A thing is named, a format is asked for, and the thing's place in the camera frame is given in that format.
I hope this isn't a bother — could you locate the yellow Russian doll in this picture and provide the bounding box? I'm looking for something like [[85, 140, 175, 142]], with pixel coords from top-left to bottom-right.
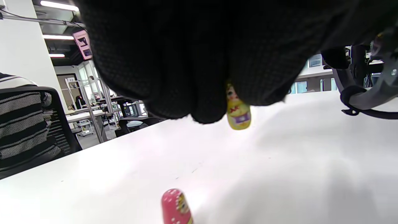
[[225, 82, 252, 130]]

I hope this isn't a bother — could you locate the black round tracking controller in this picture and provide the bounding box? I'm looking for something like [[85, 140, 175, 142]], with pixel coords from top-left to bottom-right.
[[332, 28, 398, 120]]

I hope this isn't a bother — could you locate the person's left hand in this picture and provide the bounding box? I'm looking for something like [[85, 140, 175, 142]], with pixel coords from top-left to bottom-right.
[[73, 0, 398, 125]]

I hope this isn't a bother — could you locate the hanging display screen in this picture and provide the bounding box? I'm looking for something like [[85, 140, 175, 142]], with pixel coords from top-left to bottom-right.
[[72, 30, 94, 60]]

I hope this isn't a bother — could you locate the background computer monitor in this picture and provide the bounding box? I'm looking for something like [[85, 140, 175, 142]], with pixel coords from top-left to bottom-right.
[[124, 103, 147, 118]]

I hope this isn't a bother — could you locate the red Russian doll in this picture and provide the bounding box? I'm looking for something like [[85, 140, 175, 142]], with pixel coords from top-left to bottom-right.
[[161, 188, 194, 224]]

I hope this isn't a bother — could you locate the white background desk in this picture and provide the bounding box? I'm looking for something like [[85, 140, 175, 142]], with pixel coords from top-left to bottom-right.
[[65, 109, 108, 144]]

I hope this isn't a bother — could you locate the person's right hand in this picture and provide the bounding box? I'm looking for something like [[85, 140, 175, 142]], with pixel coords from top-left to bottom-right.
[[321, 47, 351, 69]]

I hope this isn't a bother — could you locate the black mesh office chair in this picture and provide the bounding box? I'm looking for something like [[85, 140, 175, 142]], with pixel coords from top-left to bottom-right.
[[0, 86, 83, 180]]

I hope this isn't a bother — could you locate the dark background chair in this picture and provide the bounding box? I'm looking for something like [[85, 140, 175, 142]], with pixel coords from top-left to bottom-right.
[[114, 117, 165, 138]]

